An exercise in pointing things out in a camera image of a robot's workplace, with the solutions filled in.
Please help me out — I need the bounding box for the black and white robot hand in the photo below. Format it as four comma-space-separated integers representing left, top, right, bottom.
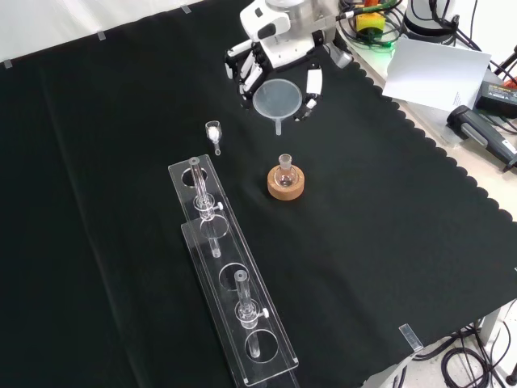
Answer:
224, 23, 326, 122

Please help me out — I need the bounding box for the clear plastic funnel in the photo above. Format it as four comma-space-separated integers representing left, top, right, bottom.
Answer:
253, 79, 303, 136

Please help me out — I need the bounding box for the glass weighing funnel with powder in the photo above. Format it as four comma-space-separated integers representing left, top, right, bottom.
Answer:
204, 120, 224, 157

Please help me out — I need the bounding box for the glass round-bottom flask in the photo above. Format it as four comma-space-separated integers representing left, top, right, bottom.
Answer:
273, 153, 300, 188

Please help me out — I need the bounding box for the clear acrylic funnel stand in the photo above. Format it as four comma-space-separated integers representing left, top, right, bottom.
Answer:
167, 153, 301, 388

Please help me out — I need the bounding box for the yellow stop button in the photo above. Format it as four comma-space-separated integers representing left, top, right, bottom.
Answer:
354, 0, 385, 33

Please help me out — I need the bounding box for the pale white board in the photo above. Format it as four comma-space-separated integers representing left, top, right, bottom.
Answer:
381, 36, 493, 112

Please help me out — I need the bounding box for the black cloth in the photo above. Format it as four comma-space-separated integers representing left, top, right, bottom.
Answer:
0, 0, 517, 388

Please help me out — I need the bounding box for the black handheld tool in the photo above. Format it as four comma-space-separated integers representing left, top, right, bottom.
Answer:
446, 104, 517, 173

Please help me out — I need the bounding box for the black power adapter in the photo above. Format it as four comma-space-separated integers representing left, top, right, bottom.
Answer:
474, 79, 517, 119

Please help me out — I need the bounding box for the black and red tripod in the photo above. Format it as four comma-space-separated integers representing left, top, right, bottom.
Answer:
490, 44, 517, 88

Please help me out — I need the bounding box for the clear tape strip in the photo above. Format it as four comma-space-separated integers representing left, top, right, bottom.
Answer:
398, 323, 424, 352

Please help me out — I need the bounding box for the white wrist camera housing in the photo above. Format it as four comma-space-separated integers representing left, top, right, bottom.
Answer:
240, 2, 291, 41

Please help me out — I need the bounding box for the green cable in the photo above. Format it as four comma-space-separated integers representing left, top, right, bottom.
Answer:
355, 0, 405, 52

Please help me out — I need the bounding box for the cork ring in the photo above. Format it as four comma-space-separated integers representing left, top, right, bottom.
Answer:
266, 165, 306, 201

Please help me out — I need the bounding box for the black cable bundle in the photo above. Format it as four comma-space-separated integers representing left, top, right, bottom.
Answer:
411, 318, 517, 388

